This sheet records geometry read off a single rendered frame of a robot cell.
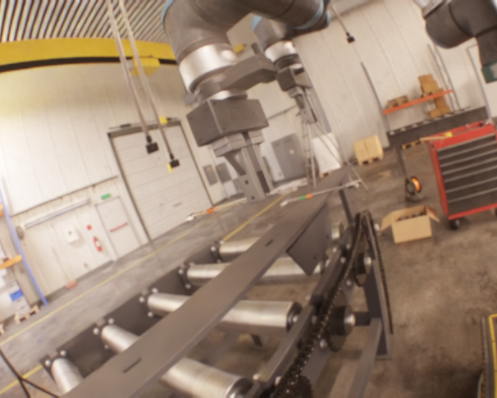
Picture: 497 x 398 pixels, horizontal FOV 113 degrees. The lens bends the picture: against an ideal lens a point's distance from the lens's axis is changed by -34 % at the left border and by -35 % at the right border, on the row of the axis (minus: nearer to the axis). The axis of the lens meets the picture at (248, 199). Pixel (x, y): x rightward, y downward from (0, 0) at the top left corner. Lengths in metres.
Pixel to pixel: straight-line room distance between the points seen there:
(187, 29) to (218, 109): 0.14
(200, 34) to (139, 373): 0.43
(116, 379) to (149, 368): 0.05
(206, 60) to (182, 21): 0.08
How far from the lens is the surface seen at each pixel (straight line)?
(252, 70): 0.34
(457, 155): 2.61
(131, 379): 0.30
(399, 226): 2.81
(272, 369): 0.54
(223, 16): 0.38
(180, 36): 0.40
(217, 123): 0.32
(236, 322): 0.84
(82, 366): 1.34
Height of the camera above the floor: 1.32
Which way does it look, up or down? 7 degrees down
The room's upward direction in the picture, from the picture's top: 22 degrees counter-clockwise
